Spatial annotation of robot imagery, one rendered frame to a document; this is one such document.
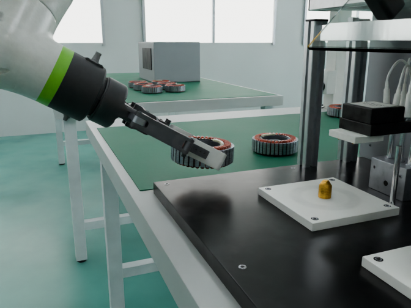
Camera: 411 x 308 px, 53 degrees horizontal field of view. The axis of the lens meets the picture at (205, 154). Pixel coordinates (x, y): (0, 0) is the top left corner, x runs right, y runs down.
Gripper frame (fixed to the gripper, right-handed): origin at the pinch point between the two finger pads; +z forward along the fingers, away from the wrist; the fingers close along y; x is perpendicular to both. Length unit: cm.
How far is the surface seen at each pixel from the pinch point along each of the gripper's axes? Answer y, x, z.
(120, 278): 71, 60, 29
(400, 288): -40.1, 1.3, 8.0
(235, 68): 431, -91, 190
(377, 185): -15.9, -8.8, 24.6
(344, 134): -18.2, -12.6, 11.1
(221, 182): -2.5, 3.5, 5.4
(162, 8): 430, -105, 72
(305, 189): -13.7, -2.6, 13.5
